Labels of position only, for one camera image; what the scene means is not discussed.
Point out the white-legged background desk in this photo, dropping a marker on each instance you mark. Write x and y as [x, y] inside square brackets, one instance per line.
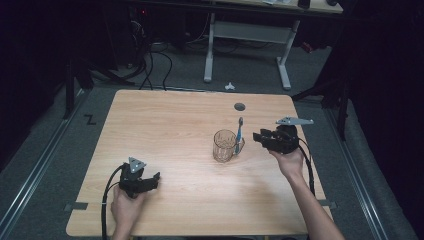
[248, 31]

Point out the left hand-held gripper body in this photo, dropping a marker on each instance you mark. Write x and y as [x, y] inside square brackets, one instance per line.
[132, 180]

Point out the small red object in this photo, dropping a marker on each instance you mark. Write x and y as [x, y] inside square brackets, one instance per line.
[307, 47]

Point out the black metal stand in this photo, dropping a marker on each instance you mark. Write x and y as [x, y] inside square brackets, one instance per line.
[70, 90]
[341, 110]

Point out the clear glass mug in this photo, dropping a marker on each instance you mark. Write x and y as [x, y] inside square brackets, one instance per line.
[225, 146]

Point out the dark computer tower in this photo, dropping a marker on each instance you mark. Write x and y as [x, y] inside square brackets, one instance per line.
[138, 33]

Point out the blue toothbrush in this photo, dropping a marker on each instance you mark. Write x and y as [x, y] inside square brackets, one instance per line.
[239, 136]

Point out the metal floor rail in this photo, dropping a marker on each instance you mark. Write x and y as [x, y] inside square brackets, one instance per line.
[358, 180]
[40, 160]

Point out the dark round table grommet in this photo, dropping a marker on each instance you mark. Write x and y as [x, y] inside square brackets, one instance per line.
[239, 107]

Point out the person's right hand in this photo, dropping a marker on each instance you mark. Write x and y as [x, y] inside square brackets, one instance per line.
[290, 163]

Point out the small white floor object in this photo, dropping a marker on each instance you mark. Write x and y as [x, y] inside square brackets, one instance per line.
[229, 86]

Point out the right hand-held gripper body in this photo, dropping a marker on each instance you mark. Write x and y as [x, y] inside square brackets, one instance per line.
[285, 138]

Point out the person's left hand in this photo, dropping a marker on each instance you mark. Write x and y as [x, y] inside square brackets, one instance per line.
[126, 208]

